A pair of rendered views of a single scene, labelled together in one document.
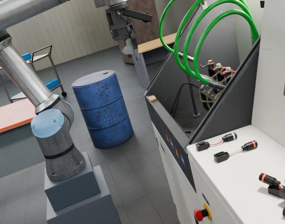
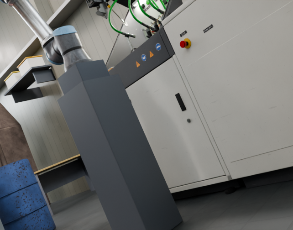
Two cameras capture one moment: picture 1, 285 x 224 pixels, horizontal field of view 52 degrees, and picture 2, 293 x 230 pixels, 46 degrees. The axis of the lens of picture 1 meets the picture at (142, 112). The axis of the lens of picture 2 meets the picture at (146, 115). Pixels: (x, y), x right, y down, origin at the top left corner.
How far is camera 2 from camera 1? 1.62 m
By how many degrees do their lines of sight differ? 43
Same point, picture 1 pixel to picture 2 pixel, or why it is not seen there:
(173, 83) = not seen: hidden behind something
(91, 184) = (103, 68)
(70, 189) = (91, 67)
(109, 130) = (32, 218)
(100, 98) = (18, 180)
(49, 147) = (71, 40)
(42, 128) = (67, 27)
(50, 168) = (72, 58)
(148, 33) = not seen: hidden behind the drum
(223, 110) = (172, 8)
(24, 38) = not seen: outside the picture
